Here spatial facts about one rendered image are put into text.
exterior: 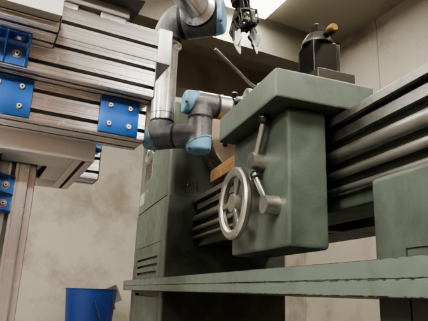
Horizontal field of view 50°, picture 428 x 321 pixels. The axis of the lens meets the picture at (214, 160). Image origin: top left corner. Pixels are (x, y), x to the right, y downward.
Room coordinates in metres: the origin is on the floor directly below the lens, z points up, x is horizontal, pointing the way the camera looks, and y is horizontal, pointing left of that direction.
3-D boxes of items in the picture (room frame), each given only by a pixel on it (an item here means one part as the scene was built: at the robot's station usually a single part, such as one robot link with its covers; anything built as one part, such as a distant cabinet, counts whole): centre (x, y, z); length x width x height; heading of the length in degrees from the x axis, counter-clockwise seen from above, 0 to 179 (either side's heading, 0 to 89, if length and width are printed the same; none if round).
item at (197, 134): (1.32, 0.06, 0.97); 0.11 x 0.08 x 0.11; 71
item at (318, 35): (1.03, -0.25, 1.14); 0.08 x 0.08 x 0.03
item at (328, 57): (1.04, -0.25, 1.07); 0.07 x 0.07 x 0.10; 19
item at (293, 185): (0.95, -0.11, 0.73); 0.27 x 0.12 x 0.27; 19
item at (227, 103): (1.34, -0.03, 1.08); 0.08 x 0.05 x 0.08; 19
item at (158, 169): (2.03, 0.04, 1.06); 0.59 x 0.48 x 0.39; 19
